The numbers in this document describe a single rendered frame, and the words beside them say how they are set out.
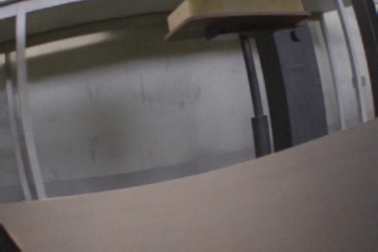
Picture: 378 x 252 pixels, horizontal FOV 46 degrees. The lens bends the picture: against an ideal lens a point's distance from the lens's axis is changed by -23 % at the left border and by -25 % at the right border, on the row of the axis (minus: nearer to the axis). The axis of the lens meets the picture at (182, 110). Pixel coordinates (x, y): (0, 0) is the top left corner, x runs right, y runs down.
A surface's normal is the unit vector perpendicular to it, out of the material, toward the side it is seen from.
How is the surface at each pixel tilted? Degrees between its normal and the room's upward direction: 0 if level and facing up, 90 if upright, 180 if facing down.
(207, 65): 90
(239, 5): 90
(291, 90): 90
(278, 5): 90
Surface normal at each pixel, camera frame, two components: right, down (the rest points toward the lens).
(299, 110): 0.27, -0.05
